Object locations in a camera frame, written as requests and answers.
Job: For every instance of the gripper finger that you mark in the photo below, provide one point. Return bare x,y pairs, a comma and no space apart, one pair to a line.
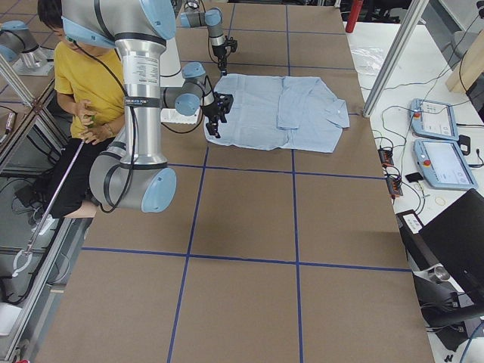
213,129
223,68

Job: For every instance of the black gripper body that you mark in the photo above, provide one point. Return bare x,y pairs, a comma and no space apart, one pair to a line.
211,112
220,57

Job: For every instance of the light blue long-sleeve shirt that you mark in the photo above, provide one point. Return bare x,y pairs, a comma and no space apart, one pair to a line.
286,112

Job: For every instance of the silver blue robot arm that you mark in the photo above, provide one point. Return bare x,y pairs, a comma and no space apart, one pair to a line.
195,15
133,172

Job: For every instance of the person in yellow shirt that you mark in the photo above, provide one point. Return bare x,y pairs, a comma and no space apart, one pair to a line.
87,81

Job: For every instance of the red cylinder bottle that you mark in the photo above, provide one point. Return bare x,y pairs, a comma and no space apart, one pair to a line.
353,15

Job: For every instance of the clear plastic bag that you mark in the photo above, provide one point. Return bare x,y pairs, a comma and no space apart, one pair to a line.
368,60

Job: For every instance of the upper orange black adapter box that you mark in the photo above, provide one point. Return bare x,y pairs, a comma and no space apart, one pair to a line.
385,155

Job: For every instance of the orange black adapter box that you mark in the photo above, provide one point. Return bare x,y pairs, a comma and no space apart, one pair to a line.
385,155
394,185

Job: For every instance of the white power strip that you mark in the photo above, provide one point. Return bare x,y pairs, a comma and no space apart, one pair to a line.
42,227

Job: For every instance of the lower orange black adapter box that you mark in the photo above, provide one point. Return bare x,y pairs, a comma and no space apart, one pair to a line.
394,185

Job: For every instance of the upper blue teach pendant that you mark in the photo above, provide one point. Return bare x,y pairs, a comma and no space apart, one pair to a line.
433,119

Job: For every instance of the blue teach pendant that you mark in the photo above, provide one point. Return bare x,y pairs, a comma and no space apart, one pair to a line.
433,119
442,165

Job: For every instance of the lower blue teach pendant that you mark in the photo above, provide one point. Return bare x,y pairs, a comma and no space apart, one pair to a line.
442,165

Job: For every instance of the grey office chair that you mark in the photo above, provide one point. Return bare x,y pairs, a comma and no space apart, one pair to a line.
461,42

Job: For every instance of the wooden board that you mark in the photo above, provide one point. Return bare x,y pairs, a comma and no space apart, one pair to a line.
468,69

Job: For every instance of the black computer monitor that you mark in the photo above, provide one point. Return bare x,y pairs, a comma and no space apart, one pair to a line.
448,253

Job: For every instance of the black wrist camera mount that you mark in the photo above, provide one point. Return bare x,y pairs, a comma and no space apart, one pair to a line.
224,103

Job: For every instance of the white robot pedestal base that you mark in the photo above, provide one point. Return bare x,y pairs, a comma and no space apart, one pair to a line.
171,82

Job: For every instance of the green handled reacher stick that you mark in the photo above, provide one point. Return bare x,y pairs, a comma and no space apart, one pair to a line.
24,256

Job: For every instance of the aluminium frame post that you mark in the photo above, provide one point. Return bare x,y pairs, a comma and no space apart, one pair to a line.
396,50

